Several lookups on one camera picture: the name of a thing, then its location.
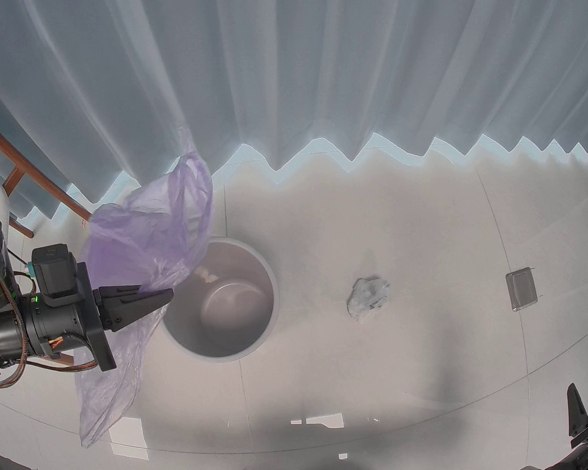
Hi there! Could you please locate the pale blue curtain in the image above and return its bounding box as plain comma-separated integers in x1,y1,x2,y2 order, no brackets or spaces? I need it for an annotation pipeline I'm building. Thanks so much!
0,0,588,224

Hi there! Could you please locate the white paper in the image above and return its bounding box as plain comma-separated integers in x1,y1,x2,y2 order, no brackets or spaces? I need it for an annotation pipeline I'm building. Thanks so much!
348,276,392,324

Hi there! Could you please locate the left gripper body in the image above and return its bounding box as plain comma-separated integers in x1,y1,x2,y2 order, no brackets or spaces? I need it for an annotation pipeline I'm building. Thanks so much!
0,261,117,372

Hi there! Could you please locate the white trash bin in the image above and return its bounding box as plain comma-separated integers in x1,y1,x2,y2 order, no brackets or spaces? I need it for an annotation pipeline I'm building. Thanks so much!
159,236,280,363

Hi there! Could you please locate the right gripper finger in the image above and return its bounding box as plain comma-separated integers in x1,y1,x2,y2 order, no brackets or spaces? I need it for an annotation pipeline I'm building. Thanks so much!
567,383,588,440

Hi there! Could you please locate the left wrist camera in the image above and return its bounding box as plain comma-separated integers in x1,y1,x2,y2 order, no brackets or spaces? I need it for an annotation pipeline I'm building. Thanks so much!
27,244,79,308

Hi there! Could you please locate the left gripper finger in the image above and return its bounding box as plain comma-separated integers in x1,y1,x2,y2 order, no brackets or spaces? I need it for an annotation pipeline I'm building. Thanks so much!
94,284,144,312
100,288,175,333

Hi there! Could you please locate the purple plastic bag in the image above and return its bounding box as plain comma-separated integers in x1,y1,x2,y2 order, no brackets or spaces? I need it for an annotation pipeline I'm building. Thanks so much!
76,125,214,449

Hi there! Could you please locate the white padded wooden chair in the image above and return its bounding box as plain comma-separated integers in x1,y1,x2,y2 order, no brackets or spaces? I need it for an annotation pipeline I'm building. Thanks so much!
0,113,103,373

